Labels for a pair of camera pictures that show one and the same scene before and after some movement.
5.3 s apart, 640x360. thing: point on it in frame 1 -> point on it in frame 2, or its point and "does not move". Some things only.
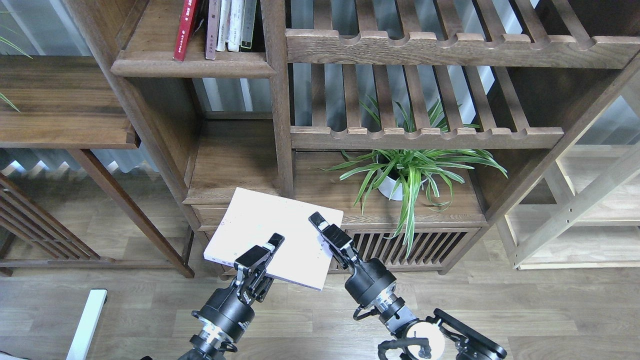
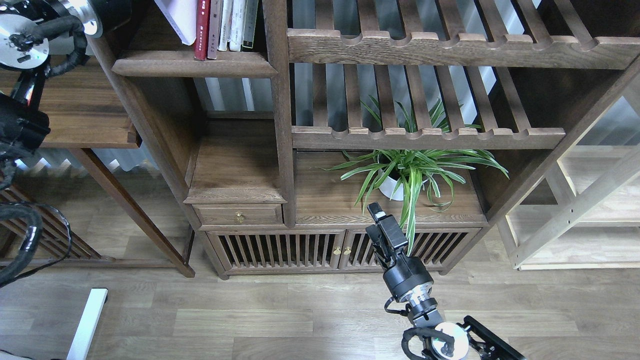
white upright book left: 224,26 does not move
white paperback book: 252,218 -> 181,16
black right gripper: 370,278 -> 404,275
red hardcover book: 185,21 -> 202,29
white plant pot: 389,188 does not move
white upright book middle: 233,40 does not move
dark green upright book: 248,24 does not move
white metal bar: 88,323 does not move
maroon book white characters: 212,29 does not move
